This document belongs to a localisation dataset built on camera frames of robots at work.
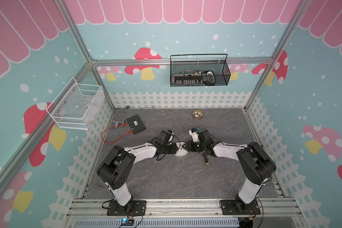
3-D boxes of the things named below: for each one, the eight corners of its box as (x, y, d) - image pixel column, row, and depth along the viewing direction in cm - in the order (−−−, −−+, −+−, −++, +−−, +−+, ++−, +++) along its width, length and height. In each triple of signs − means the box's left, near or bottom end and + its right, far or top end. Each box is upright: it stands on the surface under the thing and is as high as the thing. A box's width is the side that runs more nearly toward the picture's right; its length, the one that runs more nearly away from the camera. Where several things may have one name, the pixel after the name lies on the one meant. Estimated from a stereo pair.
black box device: (133, 135, 106) (132, 133, 104) (126, 121, 115) (125, 119, 113) (146, 129, 110) (145, 127, 108) (138, 116, 118) (137, 114, 117)
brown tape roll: (193, 119, 117) (193, 117, 115) (192, 111, 122) (192, 109, 120) (203, 119, 117) (203, 117, 115) (202, 111, 122) (202, 109, 120)
